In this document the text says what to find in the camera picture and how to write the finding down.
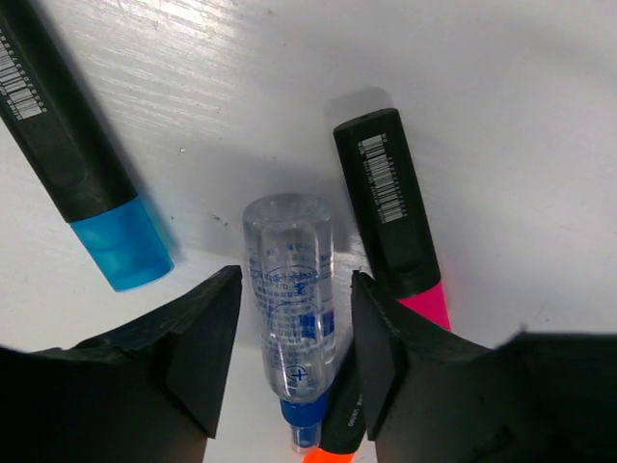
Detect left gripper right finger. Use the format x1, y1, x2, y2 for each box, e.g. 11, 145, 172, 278
351, 272, 616, 462

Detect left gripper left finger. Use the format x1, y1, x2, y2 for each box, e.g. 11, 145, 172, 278
1, 265, 242, 462

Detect pink cap highlighter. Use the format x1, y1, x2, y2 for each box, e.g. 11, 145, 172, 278
333, 108, 451, 331

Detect clear glue bottle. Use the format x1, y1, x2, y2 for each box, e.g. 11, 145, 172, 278
243, 193, 336, 453

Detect blue cap highlighter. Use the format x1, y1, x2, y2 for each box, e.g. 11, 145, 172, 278
1, 1, 174, 292

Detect orange cap highlighter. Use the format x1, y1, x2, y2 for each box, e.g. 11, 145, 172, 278
303, 357, 366, 463

